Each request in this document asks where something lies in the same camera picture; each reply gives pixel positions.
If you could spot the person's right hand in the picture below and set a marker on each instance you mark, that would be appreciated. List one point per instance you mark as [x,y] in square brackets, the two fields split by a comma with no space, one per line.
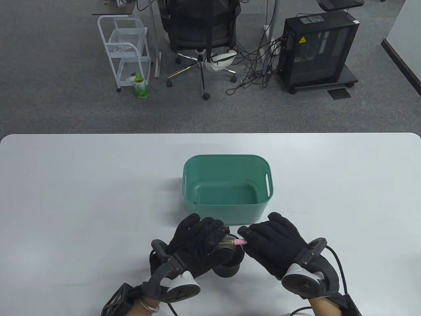
[274,243]

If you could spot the person's left hand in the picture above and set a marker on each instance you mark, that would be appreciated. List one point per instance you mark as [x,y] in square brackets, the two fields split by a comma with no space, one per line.
[194,243]

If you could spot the pink fountain pen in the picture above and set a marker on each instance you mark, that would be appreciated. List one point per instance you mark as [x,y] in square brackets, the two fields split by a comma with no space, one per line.
[240,242]

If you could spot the person's right forearm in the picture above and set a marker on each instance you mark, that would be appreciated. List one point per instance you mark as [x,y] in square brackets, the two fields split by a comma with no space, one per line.
[324,309]

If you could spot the person's left forearm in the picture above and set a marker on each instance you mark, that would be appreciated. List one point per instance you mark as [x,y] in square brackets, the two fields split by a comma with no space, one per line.
[144,311]

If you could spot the black mesh pen holder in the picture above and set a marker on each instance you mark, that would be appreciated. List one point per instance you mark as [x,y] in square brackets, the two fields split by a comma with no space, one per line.
[227,270]

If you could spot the green plastic bin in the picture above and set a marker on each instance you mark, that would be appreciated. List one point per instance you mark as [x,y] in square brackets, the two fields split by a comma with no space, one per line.
[227,212]

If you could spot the black white hand tracker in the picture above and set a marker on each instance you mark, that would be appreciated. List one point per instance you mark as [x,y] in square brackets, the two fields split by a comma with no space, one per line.
[179,291]
[301,286]

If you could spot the black floor outlet cover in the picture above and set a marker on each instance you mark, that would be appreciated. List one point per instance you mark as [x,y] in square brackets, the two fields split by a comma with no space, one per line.
[339,94]

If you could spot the green drink bottle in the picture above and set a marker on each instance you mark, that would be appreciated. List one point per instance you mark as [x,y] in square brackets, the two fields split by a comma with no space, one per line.
[140,89]

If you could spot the grey power strip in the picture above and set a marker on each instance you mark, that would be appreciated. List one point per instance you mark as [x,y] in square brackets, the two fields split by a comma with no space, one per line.
[266,67]

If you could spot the black wheeled platform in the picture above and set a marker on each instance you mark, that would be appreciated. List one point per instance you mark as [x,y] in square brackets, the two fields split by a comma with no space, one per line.
[348,77]

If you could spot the white bag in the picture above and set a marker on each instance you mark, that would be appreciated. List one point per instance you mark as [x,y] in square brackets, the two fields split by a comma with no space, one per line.
[219,62]

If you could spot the white desk leg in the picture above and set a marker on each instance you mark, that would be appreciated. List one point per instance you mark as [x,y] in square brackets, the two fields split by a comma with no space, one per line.
[157,62]
[268,33]

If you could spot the black computer cabinet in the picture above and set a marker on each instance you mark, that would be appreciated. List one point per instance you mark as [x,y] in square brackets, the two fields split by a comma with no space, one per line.
[315,52]

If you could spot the clear plastic bag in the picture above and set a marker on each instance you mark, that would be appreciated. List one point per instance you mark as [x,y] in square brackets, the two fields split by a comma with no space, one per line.
[120,48]

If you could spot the black mesh office chair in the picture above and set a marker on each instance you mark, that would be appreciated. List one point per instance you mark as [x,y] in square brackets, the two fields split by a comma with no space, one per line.
[197,26]

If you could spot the white rolling cart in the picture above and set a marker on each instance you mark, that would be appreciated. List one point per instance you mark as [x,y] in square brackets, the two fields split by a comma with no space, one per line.
[126,36]

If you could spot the black chair base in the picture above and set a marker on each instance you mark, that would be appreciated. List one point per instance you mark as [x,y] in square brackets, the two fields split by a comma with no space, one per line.
[338,4]

